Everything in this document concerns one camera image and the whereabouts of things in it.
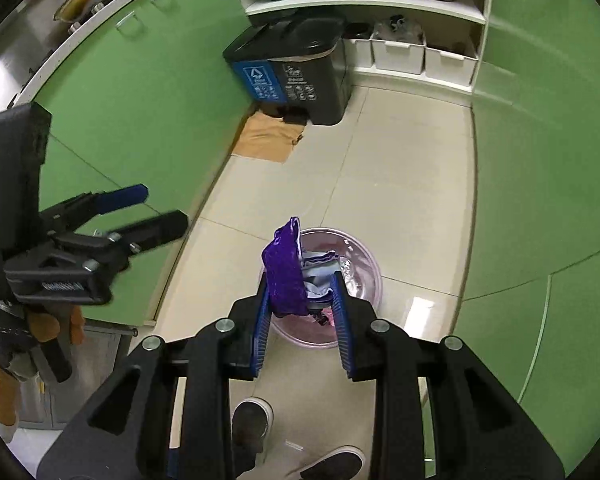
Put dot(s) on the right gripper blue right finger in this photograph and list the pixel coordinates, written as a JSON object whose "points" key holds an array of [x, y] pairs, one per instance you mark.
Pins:
{"points": [[340, 313]]}

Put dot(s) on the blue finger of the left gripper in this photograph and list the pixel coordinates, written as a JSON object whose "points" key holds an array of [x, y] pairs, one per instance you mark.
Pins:
{"points": [[121, 198], [146, 235]]}

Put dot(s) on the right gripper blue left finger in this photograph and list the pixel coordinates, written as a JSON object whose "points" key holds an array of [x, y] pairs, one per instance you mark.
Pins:
{"points": [[261, 327]]}

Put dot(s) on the purple wrapper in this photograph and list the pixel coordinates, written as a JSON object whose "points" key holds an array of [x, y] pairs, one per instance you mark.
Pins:
{"points": [[282, 260]]}

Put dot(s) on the pink trash bin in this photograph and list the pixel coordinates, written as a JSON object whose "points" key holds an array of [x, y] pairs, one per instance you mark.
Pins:
{"points": [[325, 251]]}

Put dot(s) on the person's gloved left hand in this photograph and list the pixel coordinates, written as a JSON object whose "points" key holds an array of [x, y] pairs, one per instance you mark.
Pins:
{"points": [[21, 331]]}

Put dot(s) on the person's left black shoe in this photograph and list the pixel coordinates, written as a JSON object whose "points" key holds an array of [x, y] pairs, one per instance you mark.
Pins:
{"points": [[252, 421]]}

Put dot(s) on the person's black shoe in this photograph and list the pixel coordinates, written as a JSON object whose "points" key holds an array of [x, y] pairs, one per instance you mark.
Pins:
{"points": [[252, 421], [344, 463]]}

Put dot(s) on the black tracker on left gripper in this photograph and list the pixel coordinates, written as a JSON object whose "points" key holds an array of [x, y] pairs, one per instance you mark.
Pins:
{"points": [[24, 131]]}

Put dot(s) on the person's right black shoe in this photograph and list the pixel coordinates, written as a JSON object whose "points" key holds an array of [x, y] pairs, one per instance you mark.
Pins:
{"points": [[344, 463]]}

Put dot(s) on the brown cardboard piece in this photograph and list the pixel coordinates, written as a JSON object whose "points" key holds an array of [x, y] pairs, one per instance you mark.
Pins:
{"points": [[268, 138]]}

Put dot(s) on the black recycling bin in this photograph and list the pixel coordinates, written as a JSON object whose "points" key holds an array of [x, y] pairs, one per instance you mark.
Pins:
{"points": [[300, 62]]}

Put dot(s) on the white storage box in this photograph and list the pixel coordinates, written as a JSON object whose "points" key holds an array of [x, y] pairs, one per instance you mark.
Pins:
{"points": [[402, 51]]}

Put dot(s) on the white shelf unit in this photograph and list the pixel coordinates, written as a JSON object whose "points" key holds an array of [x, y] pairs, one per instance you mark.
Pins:
{"points": [[453, 31]]}

